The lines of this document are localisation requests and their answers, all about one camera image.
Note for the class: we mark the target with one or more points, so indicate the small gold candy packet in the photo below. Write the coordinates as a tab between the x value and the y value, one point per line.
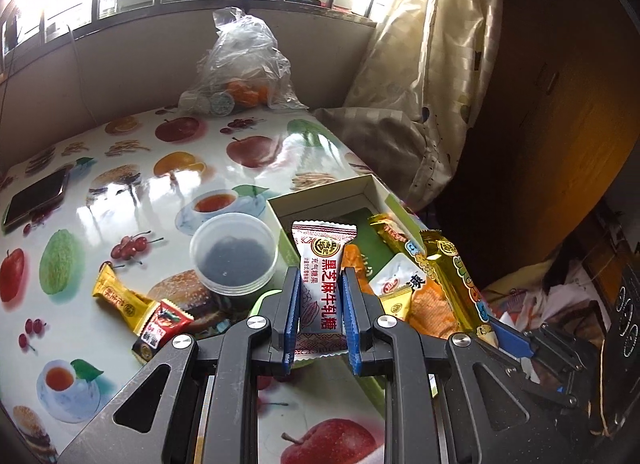
397	304

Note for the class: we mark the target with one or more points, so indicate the green white gift box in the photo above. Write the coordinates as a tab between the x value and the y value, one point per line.
393	368

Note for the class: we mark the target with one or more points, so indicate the clear lidded dark jar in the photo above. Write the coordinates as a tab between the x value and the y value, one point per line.
234	256

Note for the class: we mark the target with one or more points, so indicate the beige patterned curtain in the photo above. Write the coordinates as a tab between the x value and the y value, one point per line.
418	91

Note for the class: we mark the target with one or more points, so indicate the white red nougat candy bar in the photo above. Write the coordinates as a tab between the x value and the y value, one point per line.
320	245

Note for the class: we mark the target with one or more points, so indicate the black red candy packet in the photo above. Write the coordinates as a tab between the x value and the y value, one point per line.
164	321

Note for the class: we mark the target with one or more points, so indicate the gold rice snack bar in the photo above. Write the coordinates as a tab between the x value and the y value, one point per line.
469	306

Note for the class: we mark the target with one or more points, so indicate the colourful bedding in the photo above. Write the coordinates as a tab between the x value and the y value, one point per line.
519	299

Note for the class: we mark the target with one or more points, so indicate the yellow candy packet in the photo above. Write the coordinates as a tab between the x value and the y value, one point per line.
135	308

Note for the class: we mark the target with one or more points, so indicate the yellow orange snack bar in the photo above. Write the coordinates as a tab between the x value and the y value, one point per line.
397	239

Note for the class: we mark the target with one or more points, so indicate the white pink candy packet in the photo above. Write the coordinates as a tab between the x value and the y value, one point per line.
399	272

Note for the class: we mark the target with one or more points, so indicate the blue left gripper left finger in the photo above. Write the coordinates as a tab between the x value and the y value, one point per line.
290	310

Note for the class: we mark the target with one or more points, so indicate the black smartphone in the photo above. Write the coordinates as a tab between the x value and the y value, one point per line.
41	195

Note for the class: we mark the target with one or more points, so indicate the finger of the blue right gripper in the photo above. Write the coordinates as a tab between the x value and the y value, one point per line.
510	340

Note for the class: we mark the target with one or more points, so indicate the clear plastic bag with snacks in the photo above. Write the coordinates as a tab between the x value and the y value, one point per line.
245	69

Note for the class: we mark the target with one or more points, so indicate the orange konjac snack pouch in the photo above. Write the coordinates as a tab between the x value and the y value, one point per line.
430	313

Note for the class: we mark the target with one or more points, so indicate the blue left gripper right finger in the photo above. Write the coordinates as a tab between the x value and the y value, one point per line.
350	324

